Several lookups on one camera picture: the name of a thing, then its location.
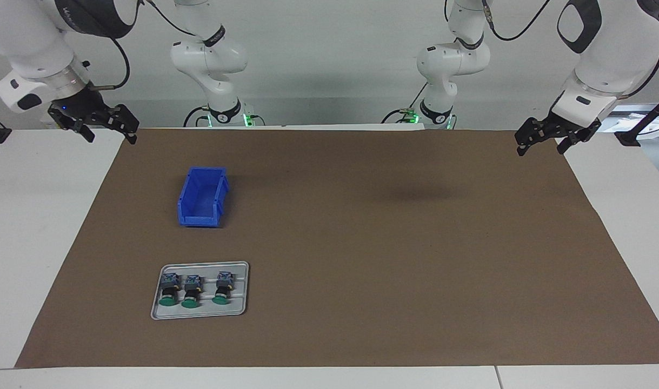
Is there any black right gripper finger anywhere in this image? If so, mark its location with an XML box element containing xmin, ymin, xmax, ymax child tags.
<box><xmin>109</xmin><ymin>104</ymin><xmax>141</xmax><ymax>145</ymax></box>
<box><xmin>64</xmin><ymin>122</ymin><xmax>96</xmax><ymax>143</ymax></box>

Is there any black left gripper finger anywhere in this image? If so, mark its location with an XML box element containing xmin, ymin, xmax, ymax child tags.
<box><xmin>556</xmin><ymin>129</ymin><xmax>592</xmax><ymax>155</ymax></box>
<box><xmin>515</xmin><ymin>118</ymin><xmax>551</xmax><ymax>156</ymax></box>

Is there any green push button switch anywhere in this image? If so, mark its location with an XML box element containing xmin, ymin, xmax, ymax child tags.
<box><xmin>212</xmin><ymin>271</ymin><xmax>236</xmax><ymax>305</ymax></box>
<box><xmin>158</xmin><ymin>273</ymin><xmax>181</xmax><ymax>307</ymax></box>
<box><xmin>181</xmin><ymin>274</ymin><xmax>204</xmax><ymax>309</ymax></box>

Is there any black stand with rod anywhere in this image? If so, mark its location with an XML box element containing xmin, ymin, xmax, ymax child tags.
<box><xmin>614</xmin><ymin>89</ymin><xmax>659</xmax><ymax>147</ymax></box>

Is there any blue plastic bin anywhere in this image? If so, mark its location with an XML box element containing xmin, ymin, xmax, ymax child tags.
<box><xmin>177</xmin><ymin>167</ymin><xmax>230</xmax><ymax>227</ymax></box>

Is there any brown table mat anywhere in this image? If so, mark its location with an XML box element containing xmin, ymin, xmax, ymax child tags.
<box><xmin>15</xmin><ymin>128</ymin><xmax>659</xmax><ymax>368</ymax></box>

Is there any grey metal tray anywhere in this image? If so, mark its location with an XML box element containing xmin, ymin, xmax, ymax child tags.
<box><xmin>150</xmin><ymin>261</ymin><xmax>250</xmax><ymax>320</ymax></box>

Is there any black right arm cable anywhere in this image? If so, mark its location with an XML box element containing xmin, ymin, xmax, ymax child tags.
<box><xmin>89</xmin><ymin>0</ymin><xmax>196</xmax><ymax>91</ymax></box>

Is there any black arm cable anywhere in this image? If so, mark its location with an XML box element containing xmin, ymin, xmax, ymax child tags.
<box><xmin>89</xmin><ymin>0</ymin><xmax>196</xmax><ymax>91</ymax></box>
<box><xmin>483</xmin><ymin>0</ymin><xmax>659</xmax><ymax>99</ymax></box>

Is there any black right base cable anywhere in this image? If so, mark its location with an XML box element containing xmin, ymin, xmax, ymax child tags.
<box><xmin>183</xmin><ymin>105</ymin><xmax>211</xmax><ymax>128</ymax></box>

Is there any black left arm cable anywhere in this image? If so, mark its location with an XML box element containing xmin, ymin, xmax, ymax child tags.
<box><xmin>483</xmin><ymin>0</ymin><xmax>659</xmax><ymax>99</ymax></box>

